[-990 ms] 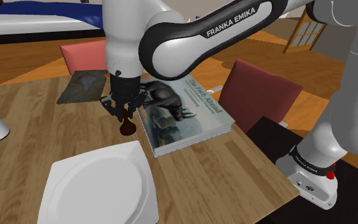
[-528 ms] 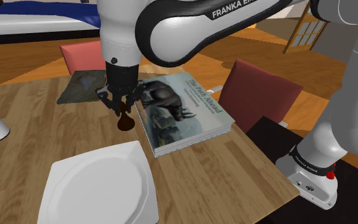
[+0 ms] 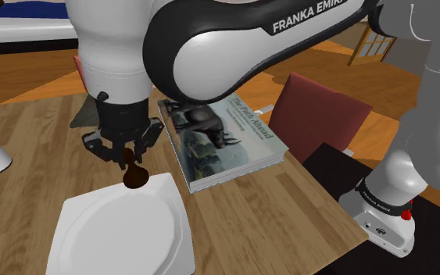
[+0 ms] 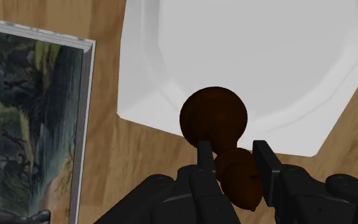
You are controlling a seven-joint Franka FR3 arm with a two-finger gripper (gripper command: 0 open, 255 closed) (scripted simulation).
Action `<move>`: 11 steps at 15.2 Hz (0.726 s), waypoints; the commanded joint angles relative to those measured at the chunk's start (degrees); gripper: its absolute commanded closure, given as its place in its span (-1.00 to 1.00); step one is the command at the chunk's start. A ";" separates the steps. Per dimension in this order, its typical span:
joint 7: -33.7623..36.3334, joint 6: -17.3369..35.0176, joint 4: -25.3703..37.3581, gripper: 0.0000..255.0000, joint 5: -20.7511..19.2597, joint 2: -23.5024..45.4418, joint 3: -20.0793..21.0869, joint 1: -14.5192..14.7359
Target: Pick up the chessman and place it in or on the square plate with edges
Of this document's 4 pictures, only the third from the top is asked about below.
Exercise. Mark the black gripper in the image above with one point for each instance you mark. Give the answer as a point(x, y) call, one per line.
point(122, 120)

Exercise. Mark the dark brown small vase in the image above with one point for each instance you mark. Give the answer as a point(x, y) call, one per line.
point(135, 177)

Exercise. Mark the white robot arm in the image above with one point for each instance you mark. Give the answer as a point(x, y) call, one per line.
point(219, 53)

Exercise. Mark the white square plate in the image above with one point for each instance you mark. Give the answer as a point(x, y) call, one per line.
point(124, 232)

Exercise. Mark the book with animal cover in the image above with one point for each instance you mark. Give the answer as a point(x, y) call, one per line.
point(227, 152)

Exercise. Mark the white and blue bed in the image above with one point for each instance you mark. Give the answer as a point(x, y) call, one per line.
point(17, 32)

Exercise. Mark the dark red chair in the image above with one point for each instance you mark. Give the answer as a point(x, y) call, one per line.
point(315, 114)

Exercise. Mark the dark robot stand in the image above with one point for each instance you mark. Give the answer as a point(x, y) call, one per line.
point(334, 171)

